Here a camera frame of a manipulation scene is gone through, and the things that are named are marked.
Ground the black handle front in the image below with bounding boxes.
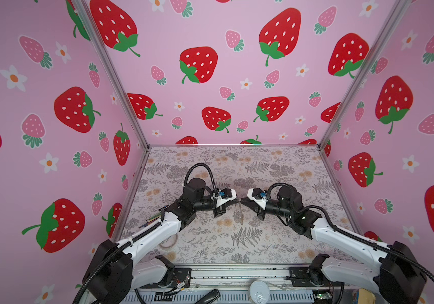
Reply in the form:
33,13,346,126
195,289,221,304

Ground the tan object front right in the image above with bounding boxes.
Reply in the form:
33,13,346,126
353,289,376,304

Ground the aluminium corner post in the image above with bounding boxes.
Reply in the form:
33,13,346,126
318,0,411,152
73,1,149,151

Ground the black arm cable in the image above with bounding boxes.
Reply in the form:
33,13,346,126
183,162,220,198
300,204,434,304

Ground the aluminium left rear corner post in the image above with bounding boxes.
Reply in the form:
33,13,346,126
73,1,149,151

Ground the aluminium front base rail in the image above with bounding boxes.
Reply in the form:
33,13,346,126
87,263,396,304

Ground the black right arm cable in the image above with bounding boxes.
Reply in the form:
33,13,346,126
300,204,434,304

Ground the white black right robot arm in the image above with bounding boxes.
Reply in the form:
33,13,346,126
241,183,427,303

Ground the aluminium right rear corner post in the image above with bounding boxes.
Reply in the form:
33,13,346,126
318,0,411,152

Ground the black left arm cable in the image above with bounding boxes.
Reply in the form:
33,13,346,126
183,162,220,198

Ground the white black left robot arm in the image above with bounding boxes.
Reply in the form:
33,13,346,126
73,178,238,303

